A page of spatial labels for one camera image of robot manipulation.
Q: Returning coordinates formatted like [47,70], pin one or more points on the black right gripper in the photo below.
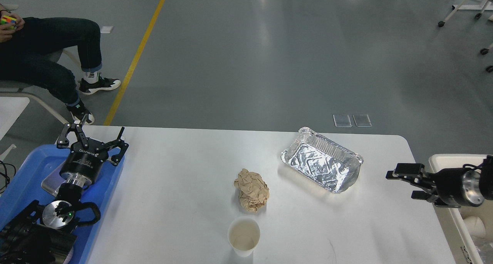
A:
[455,187]

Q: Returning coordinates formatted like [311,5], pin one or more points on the white side table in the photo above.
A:
[10,110]

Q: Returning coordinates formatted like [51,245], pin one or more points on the clear floor plate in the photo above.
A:
[342,120]
[362,120]

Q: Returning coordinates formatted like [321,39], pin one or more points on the right clear floor plate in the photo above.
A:
[362,120]

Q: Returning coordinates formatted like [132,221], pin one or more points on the blue plastic tray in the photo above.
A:
[26,186]

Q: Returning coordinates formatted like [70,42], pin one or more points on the person in black sweater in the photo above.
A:
[25,47]

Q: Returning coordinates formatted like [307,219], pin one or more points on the white paper cup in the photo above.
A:
[243,235]

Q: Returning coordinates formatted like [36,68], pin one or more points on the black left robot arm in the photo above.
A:
[51,212]

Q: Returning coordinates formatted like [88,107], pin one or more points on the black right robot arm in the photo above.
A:
[486,178]

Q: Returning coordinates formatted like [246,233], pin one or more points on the aluminium foil tray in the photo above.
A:
[323,161]

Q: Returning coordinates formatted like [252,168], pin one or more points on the white bin at right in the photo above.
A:
[465,249]

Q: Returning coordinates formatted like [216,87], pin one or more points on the left clear floor plate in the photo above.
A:
[342,120]

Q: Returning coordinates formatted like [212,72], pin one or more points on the square stainless steel tray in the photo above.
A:
[52,182]

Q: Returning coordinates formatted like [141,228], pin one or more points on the white rolling cart frame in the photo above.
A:
[485,5]

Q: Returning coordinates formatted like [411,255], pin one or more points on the brown paper ball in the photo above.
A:
[253,190]

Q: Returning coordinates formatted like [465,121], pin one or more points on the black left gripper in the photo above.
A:
[83,162]

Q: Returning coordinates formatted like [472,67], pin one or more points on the white cup inside bin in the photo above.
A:
[475,227]

